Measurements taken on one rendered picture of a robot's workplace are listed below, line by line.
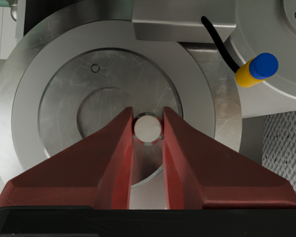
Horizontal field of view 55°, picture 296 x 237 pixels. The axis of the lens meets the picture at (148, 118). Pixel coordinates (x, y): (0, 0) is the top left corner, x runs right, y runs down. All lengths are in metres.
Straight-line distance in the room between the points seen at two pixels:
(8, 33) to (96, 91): 3.19
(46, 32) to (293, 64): 0.15
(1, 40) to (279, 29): 3.23
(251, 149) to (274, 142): 0.13
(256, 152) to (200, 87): 0.37
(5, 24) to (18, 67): 3.20
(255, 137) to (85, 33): 0.40
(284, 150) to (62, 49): 0.28
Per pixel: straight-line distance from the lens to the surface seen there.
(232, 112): 0.17
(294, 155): 0.35
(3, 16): 3.42
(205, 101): 0.16
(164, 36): 0.16
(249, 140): 0.52
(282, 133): 0.38
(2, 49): 3.32
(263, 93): 0.19
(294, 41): 0.20
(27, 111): 0.17
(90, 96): 0.15
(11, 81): 0.19
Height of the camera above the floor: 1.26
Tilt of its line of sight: 3 degrees down
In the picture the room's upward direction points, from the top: 177 degrees counter-clockwise
